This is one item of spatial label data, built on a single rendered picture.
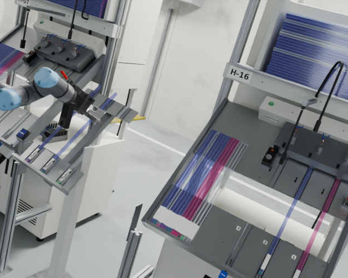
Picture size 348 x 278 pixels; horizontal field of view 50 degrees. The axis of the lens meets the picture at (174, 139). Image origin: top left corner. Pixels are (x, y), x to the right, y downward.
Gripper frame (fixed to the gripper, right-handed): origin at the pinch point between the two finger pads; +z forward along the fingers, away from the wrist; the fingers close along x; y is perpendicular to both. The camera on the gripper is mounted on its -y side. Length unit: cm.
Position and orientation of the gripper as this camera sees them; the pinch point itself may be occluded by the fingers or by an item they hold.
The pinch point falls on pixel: (91, 119)
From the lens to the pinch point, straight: 169.5
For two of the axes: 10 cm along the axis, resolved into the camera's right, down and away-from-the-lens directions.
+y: 5.1, -8.4, 1.6
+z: 3.4, 3.7, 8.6
